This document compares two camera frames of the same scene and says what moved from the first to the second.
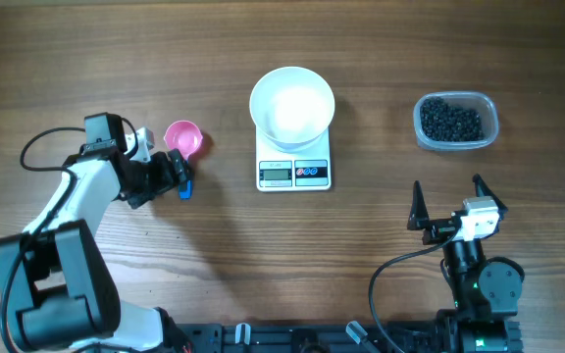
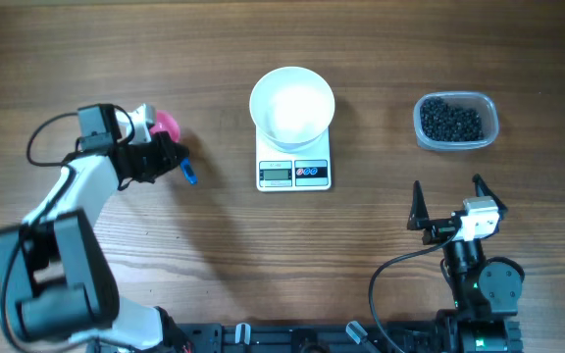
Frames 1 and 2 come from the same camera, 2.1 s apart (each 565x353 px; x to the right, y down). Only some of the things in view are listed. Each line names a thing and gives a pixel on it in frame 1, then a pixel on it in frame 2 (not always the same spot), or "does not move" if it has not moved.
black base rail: (412, 337) does not move
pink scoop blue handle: (185, 136) -> (167, 122)
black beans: (442, 123) does not move
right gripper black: (438, 227) does not move
